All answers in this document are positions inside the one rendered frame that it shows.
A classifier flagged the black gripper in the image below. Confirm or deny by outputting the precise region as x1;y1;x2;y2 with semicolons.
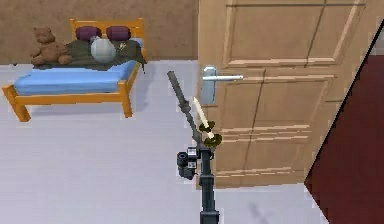
176;151;197;181

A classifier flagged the dark grey baseball bat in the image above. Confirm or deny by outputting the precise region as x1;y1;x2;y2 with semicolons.
166;70;205;146

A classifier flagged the light brown wooden door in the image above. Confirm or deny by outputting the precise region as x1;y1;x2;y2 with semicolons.
196;0;384;190

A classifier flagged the grey ball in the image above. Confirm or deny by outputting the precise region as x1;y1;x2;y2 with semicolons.
90;36;117;65

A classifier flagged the orange wooden bed blue mattress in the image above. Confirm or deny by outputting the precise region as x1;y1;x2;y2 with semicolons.
1;18;148;123

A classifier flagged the purple pillow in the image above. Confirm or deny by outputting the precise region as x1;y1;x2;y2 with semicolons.
105;25;132;42
75;25;103;42

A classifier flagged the dark green blanket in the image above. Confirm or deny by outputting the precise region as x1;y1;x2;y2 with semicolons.
32;38;148;72

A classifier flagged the brown teddy bear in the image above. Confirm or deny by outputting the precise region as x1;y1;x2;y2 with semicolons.
29;26;74;66

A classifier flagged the silver door handle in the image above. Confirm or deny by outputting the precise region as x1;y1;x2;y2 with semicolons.
200;65;245;106

